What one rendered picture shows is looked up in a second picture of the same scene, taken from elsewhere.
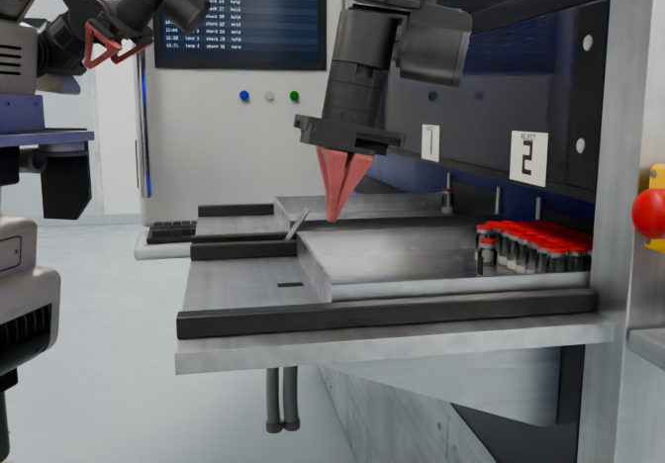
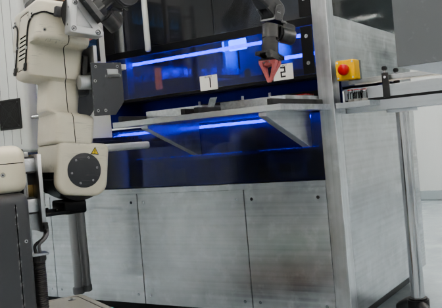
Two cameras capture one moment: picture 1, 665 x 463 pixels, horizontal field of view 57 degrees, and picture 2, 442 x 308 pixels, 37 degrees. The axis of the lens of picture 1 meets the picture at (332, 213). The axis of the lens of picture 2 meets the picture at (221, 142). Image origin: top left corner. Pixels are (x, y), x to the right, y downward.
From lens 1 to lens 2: 1.97 m
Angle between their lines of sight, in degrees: 48
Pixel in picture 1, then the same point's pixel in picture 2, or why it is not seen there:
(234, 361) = (287, 106)
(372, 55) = (277, 35)
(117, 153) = not seen: outside the picture
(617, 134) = (321, 56)
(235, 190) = not seen: hidden behind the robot
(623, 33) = (319, 33)
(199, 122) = not seen: hidden behind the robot
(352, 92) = (275, 44)
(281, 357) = (293, 106)
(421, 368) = (291, 126)
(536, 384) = (308, 133)
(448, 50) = (293, 34)
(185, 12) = (118, 22)
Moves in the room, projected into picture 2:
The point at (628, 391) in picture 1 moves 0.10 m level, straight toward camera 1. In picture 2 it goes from (336, 120) to (350, 118)
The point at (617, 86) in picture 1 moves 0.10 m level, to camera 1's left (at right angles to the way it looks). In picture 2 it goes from (319, 45) to (303, 44)
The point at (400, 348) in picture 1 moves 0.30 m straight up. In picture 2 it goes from (306, 106) to (298, 18)
